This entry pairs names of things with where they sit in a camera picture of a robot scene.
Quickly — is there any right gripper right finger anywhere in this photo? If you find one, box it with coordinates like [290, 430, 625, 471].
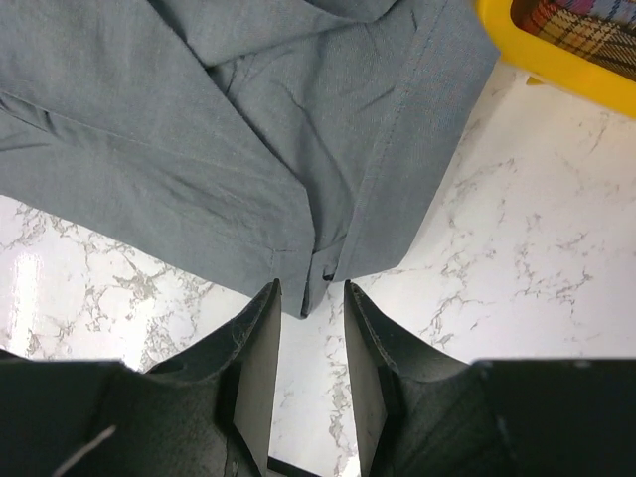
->
[344, 282, 635, 476]

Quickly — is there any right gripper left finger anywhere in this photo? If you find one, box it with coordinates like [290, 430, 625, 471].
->
[1, 281, 281, 476]

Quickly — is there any grey long sleeve shirt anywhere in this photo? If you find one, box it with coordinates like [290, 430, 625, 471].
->
[1, 1, 499, 318]

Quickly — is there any yellow plastic bin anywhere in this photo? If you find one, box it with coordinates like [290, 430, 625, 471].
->
[474, 1, 635, 118]

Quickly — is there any plaid shirt in bin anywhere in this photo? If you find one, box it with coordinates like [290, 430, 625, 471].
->
[511, 0, 635, 80]

